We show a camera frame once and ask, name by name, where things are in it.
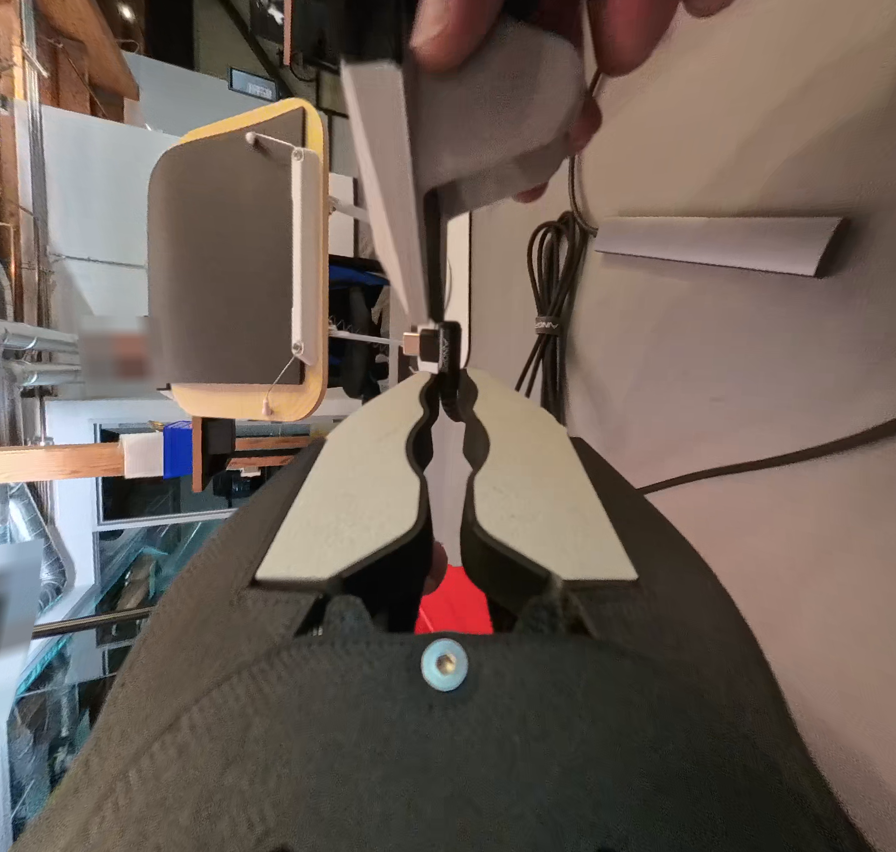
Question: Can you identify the blue box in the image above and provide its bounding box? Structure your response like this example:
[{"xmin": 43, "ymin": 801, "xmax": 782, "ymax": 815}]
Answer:
[{"xmin": 161, "ymin": 425, "xmax": 196, "ymax": 479}]

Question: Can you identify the wooden beam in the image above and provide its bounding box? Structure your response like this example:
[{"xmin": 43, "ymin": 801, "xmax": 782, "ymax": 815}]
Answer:
[{"xmin": 0, "ymin": 439, "xmax": 317, "ymax": 485}]

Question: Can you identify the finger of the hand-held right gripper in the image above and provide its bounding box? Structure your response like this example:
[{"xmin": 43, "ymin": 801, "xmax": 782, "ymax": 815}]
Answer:
[{"xmin": 343, "ymin": 63, "xmax": 436, "ymax": 332}]

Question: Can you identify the grey usb hub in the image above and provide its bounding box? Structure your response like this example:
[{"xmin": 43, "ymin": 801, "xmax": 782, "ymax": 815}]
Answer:
[{"xmin": 595, "ymin": 215, "xmax": 849, "ymax": 280}]

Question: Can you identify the red plastic bin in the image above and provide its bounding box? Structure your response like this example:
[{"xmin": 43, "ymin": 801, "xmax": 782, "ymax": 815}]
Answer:
[{"xmin": 416, "ymin": 565, "xmax": 495, "ymax": 636}]

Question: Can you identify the thick smooth black cable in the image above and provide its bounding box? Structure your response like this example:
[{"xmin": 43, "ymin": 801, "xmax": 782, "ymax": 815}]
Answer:
[{"xmin": 404, "ymin": 68, "xmax": 896, "ymax": 497}]

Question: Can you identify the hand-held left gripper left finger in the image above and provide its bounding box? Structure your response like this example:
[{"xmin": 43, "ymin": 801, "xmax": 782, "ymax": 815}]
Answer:
[{"xmin": 257, "ymin": 372, "xmax": 438, "ymax": 591}]

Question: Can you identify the white box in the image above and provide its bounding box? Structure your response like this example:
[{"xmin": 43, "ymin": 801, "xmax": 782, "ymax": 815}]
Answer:
[{"xmin": 124, "ymin": 434, "xmax": 165, "ymax": 479}]

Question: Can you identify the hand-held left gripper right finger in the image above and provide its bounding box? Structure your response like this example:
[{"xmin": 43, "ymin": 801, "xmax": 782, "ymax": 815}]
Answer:
[{"xmin": 462, "ymin": 366, "xmax": 641, "ymax": 595}]

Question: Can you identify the dark board with wooden rim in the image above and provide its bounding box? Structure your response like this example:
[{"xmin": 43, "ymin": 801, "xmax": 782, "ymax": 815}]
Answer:
[{"xmin": 147, "ymin": 96, "xmax": 331, "ymax": 423}]

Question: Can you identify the silver ceiling duct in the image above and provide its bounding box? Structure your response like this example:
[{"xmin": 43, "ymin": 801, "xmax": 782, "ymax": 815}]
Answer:
[{"xmin": 0, "ymin": 486, "xmax": 74, "ymax": 618}]

